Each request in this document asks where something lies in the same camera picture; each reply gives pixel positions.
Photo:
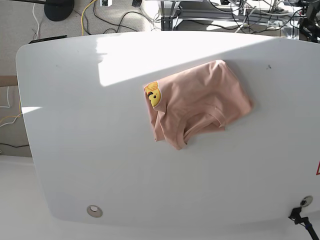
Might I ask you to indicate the black table leg bracket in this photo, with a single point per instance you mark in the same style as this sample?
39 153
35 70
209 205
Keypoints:
166 23

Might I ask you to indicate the red warning sticker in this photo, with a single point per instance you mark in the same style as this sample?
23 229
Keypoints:
318 169

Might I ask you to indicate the silver table grommet left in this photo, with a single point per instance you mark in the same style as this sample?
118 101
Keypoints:
94 211

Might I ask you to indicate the black round stand base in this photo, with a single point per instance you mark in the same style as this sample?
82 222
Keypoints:
58 10

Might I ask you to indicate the silver table grommet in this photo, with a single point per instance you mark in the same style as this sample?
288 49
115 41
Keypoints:
94 211
306 201

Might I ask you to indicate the pink T-shirt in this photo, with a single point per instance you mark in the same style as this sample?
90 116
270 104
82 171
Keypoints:
202 99

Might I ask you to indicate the silver table grommet right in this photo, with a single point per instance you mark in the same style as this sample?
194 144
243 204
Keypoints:
306 201

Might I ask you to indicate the black clamp on table edge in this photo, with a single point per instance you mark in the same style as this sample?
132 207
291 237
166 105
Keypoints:
304 221

